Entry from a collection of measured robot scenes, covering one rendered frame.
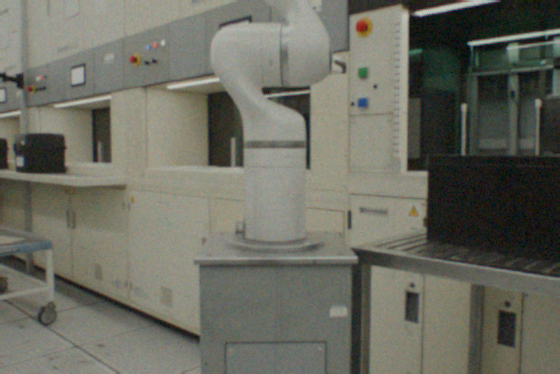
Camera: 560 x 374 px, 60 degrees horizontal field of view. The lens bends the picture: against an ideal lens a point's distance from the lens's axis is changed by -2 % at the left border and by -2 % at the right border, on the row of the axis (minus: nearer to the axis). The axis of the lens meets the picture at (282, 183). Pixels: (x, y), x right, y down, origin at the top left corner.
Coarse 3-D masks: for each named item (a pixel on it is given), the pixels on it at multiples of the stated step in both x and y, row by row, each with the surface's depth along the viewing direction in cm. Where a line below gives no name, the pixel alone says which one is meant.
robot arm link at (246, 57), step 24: (240, 24) 93; (264, 24) 92; (216, 48) 91; (240, 48) 90; (264, 48) 89; (216, 72) 92; (240, 72) 90; (264, 72) 91; (240, 96) 91; (264, 96) 95; (264, 120) 90; (288, 120) 91; (264, 144) 91; (288, 144) 91
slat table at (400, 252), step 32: (384, 256) 88; (416, 256) 84; (448, 256) 84; (480, 256) 90; (512, 256) 84; (352, 288) 94; (480, 288) 134; (512, 288) 73; (544, 288) 70; (352, 320) 94; (480, 320) 135; (352, 352) 94; (480, 352) 136
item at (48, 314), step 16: (32, 240) 265; (48, 240) 266; (0, 256) 245; (48, 256) 264; (16, 272) 296; (48, 272) 265; (0, 288) 324; (48, 288) 265; (48, 304) 266; (48, 320) 265
